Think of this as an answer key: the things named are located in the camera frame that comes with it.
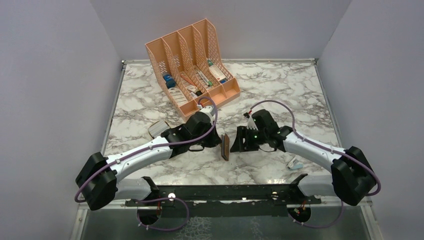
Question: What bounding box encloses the purple cable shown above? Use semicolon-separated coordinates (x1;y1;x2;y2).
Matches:
246;99;382;229
74;96;219;232

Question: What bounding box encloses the red white box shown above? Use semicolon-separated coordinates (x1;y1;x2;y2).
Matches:
209;64;228;84

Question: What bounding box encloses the brown leather card holder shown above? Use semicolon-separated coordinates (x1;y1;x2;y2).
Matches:
220;133;230;162

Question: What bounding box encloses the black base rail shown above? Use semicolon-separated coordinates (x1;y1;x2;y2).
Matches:
125;184;322;218

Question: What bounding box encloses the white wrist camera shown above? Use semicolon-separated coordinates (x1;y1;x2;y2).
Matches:
246;116;258;131
199;105;216;124

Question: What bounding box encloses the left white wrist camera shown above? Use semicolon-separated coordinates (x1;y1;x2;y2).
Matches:
199;105;216;124

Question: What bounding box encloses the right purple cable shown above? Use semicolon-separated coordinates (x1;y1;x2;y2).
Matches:
246;99;382;229

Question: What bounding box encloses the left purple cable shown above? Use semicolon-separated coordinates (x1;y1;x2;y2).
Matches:
74;96;219;232

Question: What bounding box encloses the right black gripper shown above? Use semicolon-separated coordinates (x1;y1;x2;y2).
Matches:
230;125;268;152

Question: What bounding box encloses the pink plastic file organizer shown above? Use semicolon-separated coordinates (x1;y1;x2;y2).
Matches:
145;19;241;121

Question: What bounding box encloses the small white blue object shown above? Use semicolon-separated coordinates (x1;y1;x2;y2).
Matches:
286;158;304;170

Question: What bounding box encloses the stack of credit cards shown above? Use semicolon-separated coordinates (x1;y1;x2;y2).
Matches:
147;120;171;139

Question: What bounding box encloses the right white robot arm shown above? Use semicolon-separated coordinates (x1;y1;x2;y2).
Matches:
230;109;378;206

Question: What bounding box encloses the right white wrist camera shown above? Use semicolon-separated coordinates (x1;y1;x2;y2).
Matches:
246;116;258;131

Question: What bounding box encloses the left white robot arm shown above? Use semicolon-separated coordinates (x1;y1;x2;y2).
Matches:
74;109;220;211

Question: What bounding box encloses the white labelled box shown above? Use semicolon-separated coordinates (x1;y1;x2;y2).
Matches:
168;87;188;107

